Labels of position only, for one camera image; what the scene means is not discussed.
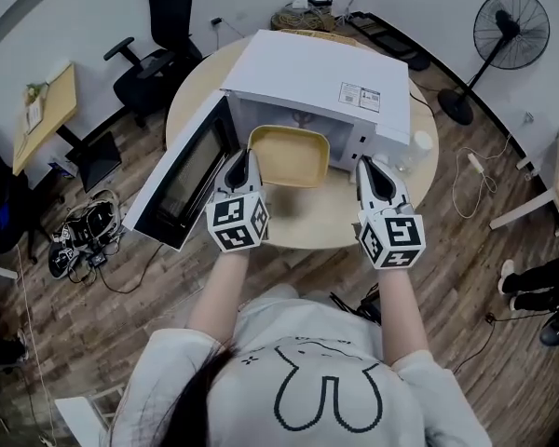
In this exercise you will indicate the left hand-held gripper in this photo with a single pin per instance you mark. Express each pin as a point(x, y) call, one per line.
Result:
point(235, 221)

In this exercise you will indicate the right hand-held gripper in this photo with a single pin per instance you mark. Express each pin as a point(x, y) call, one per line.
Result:
point(391, 235)

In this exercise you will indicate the beige food container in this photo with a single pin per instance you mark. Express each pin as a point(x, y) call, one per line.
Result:
point(290, 162)

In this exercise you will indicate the white microwave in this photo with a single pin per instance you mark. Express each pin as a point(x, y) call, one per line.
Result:
point(317, 77)

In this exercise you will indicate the person's right forearm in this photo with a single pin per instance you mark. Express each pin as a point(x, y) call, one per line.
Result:
point(403, 315)

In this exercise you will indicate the person's left forearm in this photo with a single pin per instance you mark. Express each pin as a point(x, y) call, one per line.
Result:
point(219, 291)

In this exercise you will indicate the clear drinking glass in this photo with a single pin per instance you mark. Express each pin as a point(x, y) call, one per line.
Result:
point(403, 166)

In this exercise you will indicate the black flat monitor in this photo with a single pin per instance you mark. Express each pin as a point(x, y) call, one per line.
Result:
point(98, 161)

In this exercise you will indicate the black office chair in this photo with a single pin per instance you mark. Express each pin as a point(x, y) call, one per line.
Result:
point(144, 77)

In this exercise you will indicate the person's white printed t-shirt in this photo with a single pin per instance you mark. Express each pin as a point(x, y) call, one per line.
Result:
point(317, 389)

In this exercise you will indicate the blue box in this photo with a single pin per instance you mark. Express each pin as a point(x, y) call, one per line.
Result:
point(64, 168)

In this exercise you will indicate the black floor mat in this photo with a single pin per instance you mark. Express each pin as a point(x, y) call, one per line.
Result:
point(386, 40)

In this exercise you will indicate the small wooden desk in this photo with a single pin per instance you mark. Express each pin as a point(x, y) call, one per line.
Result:
point(46, 119)

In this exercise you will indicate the white paper booklet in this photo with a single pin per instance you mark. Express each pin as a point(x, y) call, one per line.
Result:
point(34, 115)

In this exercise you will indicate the black and blue chair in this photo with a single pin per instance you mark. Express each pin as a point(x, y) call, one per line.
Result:
point(2, 203)

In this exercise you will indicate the black standing fan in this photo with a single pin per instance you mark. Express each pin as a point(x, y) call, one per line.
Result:
point(510, 28)

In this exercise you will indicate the small flower bunch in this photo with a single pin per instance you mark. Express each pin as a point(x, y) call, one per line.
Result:
point(35, 91)

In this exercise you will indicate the white stool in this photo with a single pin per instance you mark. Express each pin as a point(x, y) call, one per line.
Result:
point(81, 417)

